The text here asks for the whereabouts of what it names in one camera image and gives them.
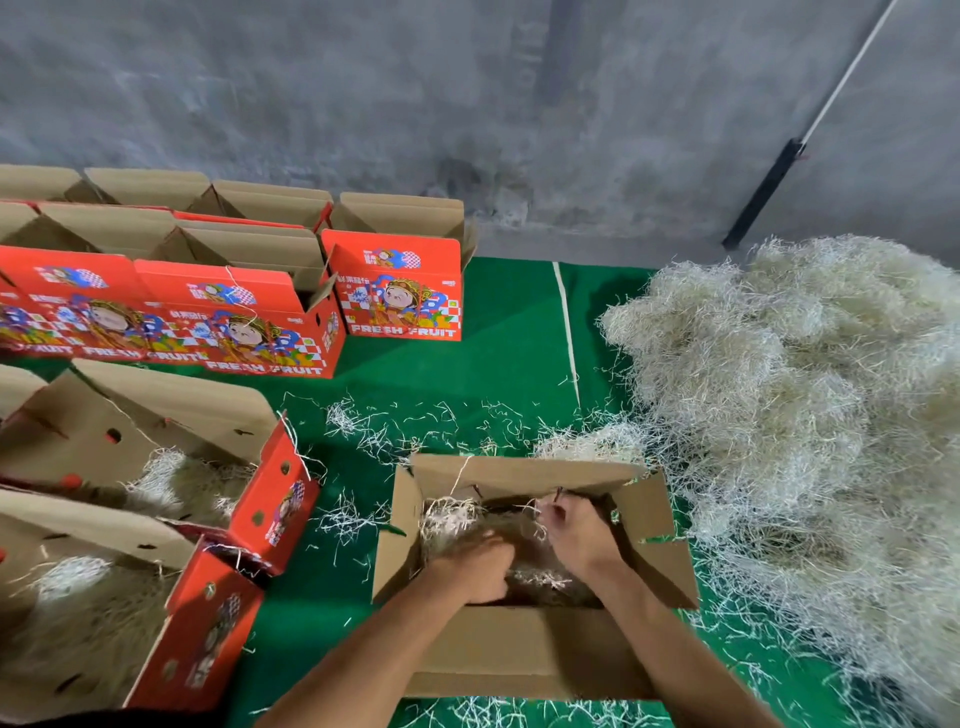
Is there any person's right forearm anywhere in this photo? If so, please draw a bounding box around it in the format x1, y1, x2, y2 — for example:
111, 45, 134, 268
589, 562, 785, 728

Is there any person's left forearm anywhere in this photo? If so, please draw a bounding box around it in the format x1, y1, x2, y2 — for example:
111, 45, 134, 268
258, 577, 485, 728

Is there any person's left hand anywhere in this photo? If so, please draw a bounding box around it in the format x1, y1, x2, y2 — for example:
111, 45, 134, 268
417, 528, 519, 606

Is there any group of red fruit boxes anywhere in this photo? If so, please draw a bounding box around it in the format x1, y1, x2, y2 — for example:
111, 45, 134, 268
0, 163, 479, 380

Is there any person's right hand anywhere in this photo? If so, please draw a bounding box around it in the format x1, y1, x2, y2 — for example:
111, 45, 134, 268
535, 490, 629, 587

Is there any pile of shredded paper filler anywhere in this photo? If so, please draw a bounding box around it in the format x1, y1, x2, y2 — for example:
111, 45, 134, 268
532, 232, 960, 728

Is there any white pole with black grip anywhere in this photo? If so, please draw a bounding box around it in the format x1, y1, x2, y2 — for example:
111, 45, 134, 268
721, 0, 902, 251

